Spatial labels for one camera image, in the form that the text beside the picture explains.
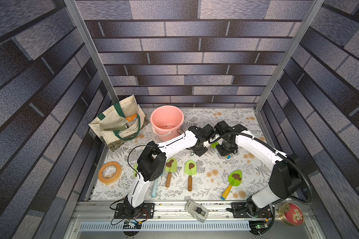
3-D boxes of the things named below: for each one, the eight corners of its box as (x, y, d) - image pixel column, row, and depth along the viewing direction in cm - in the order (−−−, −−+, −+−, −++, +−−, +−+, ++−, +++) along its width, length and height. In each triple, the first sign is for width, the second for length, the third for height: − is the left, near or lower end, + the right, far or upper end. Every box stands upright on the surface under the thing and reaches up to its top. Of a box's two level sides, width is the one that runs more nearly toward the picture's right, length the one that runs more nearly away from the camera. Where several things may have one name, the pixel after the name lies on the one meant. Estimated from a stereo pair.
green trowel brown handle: (163, 187, 83) (163, 186, 81) (165, 159, 94) (165, 157, 92) (177, 187, 83) (177, 186, 81) (177, 159, 94) (177, 157, 92)
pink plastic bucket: (152, 145, 98) (147, 132, 85) (155, 120, 112) (152, 105, 100) (183, 145, 98) (183, 132, 85) (183, 120, 112) (183, 105, 100)
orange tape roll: (97, 183, 85) (95, 182, 83) (104, 163, 92) (102, 161, 90) (118, 183, 85) (117, 182, 83) (123, 163, 92) (122, 161, 90)
